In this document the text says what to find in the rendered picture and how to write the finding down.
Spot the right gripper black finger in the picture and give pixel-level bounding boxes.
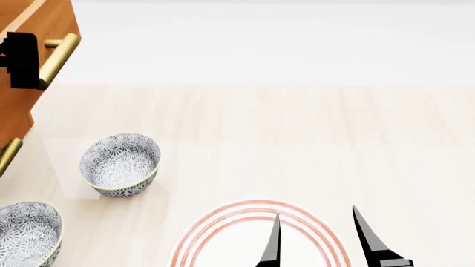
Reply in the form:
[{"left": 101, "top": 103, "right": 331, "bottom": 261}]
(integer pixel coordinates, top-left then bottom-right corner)
[
  {"left": 352, "top": 205, "right": 414, "bottom": 267},
  {"left": 255, "top": 212, "right": 282, "bottom": 267}
]

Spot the long brass bar handle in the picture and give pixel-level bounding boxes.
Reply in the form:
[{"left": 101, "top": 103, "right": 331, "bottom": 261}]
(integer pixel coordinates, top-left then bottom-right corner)
[{"left": 38, "top": 33, "right": 82, "bottom": 91}]

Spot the brown wooden cabinet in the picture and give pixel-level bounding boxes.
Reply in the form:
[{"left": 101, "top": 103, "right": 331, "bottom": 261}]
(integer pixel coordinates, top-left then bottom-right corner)
[{"left": 0, "top": 0, "right": 48, "bottom": 33}]

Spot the white plate with red rings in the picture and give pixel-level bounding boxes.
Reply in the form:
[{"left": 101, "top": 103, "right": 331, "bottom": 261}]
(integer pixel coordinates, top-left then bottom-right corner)
[{"left": 166, "top": 198, "right": 352, "bottom": 267}]

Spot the grey floral patterned bowl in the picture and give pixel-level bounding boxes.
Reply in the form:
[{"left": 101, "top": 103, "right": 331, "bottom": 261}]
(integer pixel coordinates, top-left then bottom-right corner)
[
  {"left": 78, "top": 132, "right": 163, "bottom": 199},
  {"left": 0, "top": 200, "right": 64, "bottom": 267}
]

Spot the wooden drawer with short handle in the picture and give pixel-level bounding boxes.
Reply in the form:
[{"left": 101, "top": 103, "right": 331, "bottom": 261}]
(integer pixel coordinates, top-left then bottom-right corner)
[{"left": 0, "top": 109, "right": 36, "bottom": 150}]

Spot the short brass bar handle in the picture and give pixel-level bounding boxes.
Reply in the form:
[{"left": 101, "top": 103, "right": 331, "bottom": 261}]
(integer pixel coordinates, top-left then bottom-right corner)
[{"left": 0, "top": 136, "right": 24, "bottom": 178}]

